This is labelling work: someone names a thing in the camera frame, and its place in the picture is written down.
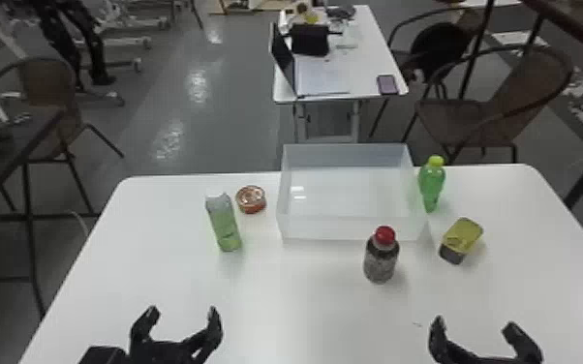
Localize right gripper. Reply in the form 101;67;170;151
427;315;545;364

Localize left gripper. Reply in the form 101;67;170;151
128;305;224;364

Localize yellow can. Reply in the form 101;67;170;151
438;216;485;266

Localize green can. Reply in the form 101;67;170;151
204;192;243;254

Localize dark bottle with red cap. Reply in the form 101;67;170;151
362;225;401;285

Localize orange can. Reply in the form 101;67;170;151
234;184;267;215

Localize green bottle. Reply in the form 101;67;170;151
417;154;447;214

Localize clear box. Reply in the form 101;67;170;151
275;142;428;243

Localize brown chair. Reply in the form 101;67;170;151
0;55;126;217
401;45;576;165

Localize dark side table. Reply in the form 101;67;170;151
0;104;72;319

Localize purple phone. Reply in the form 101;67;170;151
376;74;400;97

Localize black laptop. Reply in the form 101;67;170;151
270;21;352;99

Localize black chair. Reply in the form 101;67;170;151
368;6;482;139

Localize white side table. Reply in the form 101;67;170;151
270;4;410;144

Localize black bag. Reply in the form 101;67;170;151
289;22;331;57

